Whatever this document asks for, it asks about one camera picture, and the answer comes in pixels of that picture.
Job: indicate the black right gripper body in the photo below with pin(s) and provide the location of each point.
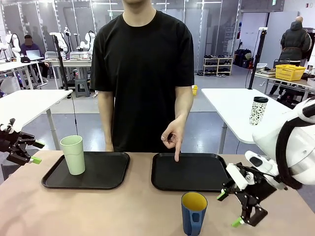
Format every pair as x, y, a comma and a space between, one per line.
261, 190

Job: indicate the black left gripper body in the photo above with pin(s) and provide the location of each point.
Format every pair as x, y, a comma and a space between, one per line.
7, 142

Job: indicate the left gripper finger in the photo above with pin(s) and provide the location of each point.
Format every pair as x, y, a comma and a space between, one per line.
29, 141
22, 158

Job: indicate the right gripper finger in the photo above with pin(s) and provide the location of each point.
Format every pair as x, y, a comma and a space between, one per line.
253, 214
227, 188

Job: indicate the light green tall cup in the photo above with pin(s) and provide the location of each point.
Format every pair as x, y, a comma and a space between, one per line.
73, 159

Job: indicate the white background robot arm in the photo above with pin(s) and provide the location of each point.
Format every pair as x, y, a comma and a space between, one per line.
14, 44
87, 40

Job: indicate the person's left forearm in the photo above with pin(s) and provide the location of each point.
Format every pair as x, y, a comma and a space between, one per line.
183, 103

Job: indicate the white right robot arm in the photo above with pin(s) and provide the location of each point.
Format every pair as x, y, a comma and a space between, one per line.
265, 140

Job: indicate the person's right forearm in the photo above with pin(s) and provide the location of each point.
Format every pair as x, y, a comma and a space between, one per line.
105, 115

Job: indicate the person's left hand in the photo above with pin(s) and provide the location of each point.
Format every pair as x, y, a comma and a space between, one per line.
176, 132

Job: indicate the person's right hand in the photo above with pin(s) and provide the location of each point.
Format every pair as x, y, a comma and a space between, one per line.
109, 147

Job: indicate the white side table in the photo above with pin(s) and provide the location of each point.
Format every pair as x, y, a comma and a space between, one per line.
229, 103
24, 108

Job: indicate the black plastic serving tray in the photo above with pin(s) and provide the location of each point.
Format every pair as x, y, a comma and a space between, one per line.
192, 174
103, 172

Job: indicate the blue mug yellow inside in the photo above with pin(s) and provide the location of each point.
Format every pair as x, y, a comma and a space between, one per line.
187, 221

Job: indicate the grey step stool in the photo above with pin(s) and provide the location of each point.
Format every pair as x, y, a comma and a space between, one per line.
81, 87

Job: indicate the white background desk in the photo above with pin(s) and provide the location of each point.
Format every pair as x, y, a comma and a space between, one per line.
19, 66

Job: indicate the black white patterned tumbler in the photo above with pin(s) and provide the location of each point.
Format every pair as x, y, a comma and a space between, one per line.
258, 113

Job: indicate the black tripod pole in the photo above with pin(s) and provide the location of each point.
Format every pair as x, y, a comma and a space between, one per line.
61, 64

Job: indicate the grey open laptop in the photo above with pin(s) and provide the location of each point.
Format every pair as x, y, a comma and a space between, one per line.
34, 54

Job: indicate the seated person in purple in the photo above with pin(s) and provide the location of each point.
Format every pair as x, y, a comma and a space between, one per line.
30, 46

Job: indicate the small yellow crate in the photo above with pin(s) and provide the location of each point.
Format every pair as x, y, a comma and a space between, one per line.
195, 90

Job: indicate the yellow plastic basket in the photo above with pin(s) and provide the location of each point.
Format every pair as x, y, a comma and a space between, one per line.
290, 72

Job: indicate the white shoe rack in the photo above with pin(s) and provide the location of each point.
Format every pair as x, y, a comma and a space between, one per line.
217, 66

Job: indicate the black bags pile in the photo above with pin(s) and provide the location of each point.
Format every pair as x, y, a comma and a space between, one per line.
242, 57

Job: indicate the person in black T-shirt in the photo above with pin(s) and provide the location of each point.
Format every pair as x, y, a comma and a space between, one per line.
142, 73

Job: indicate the black pole with white top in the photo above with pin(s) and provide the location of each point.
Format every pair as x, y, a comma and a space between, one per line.
257, 56

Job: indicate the person in black puffer jacket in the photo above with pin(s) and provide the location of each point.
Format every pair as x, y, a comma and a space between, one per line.
295, 41

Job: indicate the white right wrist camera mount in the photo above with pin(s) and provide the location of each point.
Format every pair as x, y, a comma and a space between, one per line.
236, 175

